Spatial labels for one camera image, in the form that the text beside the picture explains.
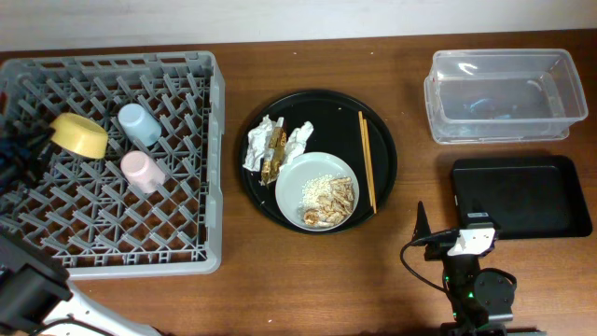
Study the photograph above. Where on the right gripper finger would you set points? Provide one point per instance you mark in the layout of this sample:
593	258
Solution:
422	229
477	209

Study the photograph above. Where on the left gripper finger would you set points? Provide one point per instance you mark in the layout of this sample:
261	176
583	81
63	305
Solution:
42	162
40	133

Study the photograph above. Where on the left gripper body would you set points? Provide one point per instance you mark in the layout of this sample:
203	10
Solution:
11	168

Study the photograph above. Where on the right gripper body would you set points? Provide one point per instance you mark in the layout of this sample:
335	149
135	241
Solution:
439	248

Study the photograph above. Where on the yellow plastic bowl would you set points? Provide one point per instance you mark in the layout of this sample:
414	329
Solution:
79	135

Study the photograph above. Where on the light blue plastic cup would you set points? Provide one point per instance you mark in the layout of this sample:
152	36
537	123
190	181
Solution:
139	124

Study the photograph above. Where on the pink plastic cup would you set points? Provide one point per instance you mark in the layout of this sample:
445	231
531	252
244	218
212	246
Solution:
142	171

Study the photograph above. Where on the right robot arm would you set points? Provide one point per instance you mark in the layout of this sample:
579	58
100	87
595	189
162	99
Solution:
481	299

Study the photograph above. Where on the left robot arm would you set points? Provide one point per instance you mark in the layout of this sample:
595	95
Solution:
37	297

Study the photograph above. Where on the grey plastic dishwasher rack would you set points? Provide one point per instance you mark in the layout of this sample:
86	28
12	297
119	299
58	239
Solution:
84	213

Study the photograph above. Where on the black rectangular tray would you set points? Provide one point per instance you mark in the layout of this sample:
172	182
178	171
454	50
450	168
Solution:
528	197

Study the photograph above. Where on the rice and food scraps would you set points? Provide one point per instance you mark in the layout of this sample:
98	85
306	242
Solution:
327	201

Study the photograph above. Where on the clear plastic bin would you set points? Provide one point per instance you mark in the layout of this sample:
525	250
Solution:
482	96

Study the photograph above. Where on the wooden chopstick left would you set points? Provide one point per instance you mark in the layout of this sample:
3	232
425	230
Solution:
365	155

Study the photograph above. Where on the grey plate with food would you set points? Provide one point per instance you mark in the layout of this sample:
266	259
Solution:
288	188

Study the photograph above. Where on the round black serving tray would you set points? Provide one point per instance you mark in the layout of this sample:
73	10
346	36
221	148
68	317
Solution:
334	116

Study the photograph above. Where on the crumpled white tissue right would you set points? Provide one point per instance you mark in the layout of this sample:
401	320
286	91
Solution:
297	142

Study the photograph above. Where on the crumpled white tissue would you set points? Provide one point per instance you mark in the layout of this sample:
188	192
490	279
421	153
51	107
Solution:
258	139
297	142

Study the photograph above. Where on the gold snack wrapper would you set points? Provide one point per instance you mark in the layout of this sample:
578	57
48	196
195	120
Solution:
274	154

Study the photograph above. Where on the crumpled white tissue left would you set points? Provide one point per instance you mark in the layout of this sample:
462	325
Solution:
258	139

